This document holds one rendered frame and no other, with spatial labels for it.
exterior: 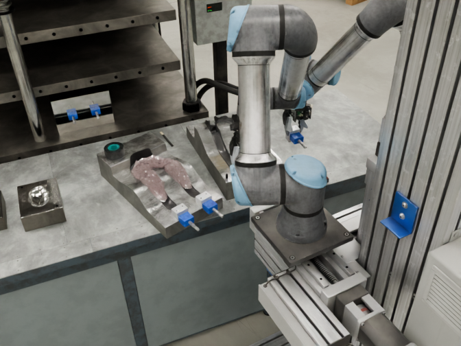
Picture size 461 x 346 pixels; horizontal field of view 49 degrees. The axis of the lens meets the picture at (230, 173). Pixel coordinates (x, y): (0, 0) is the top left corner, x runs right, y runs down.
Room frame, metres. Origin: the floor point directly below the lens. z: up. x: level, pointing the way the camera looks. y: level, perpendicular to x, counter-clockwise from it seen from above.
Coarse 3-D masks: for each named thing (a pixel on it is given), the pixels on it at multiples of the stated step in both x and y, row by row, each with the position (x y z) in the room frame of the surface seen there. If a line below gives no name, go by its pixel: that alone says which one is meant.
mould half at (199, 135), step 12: (192, 132) 1.94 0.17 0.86; (204, 132) 1.82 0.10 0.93; (228, 132) 1.84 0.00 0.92; (192, 144) 1.92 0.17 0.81; (204, 144) 1.77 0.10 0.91; (228, 144) 1.78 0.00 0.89; (204, 156) 1.76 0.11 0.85; (216, 156) 1.72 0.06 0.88; (276, 156) 1.69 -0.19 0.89; (216, 168) 1.63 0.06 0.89; (228, 168) 1.62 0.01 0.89; (216, 180) 1.63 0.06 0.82; (228, 180) 1.54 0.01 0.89; (228, 192) 1.53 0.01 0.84
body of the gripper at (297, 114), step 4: (308, 104) 1.76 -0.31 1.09; (300, 108) 1.72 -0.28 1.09; (304, 108) 1.73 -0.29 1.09; (308, 108) 1.73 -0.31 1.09; (288, 112) 1.77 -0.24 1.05; (292, 112) 1.76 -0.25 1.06; (296, 112) 1.73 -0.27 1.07; (300, 112) 1.74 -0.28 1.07; (304, 112) 1.73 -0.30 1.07; (308, 112) 1.74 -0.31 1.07; (292, 116) 1.76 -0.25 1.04; (296, 116) 1.73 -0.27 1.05; (300, 116) 1.74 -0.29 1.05; (304, 116) 1.73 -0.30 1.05; (308, 116) 1.74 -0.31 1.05
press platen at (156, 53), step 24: (24, 48) 2.51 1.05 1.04; (48, 48) 2.50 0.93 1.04; (72, 48) 2.49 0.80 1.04; (96, 48) 2.48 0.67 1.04; (120, 48) 2.48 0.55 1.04; (144, 48) 2.47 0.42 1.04; (168, 48) 2.46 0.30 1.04; (0, 72) 2.23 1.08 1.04; (48, 72) 2.22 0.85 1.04; (72, 72) 2.21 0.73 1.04; (96, 72) 2.20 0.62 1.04; (120, 72) 2.21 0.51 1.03; (144, 72) 2.25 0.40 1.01; (0, 96) 2.01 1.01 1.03
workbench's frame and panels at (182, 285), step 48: (336, 192) 1.69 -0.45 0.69; (144, 240) 1.34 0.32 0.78; (192, 240) 1.45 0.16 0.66; (240, 240) 1.53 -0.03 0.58; (0, 288) 1.19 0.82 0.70; (48, 288) 1.25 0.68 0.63; (96, 288) 1.31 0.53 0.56; (144, 288) 1.37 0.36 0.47; (192, 288) 1.45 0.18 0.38; (240, 288) 1.53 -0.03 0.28; (0, 336) 1.17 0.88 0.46; (48, 336) 1.23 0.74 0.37; (96, 336) 1.29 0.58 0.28; (144, 336) 1.36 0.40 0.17
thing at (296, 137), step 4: (296, 128) 1.79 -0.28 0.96; (292, 132) 1.78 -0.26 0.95; (296, 132) 1.78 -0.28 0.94; (288, 136) 1.78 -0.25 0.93; (292, 136) 1.76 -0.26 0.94; (296, 136) 1.76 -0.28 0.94; (300, 136) 1.76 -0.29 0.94; (288, 140) 1.78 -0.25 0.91; (292, 140) 1.75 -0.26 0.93; (296, 140) 1.74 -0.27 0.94; (300, 140) 1.75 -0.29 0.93; (300, 144) 1.72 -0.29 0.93; (304, 144) 1.71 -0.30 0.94
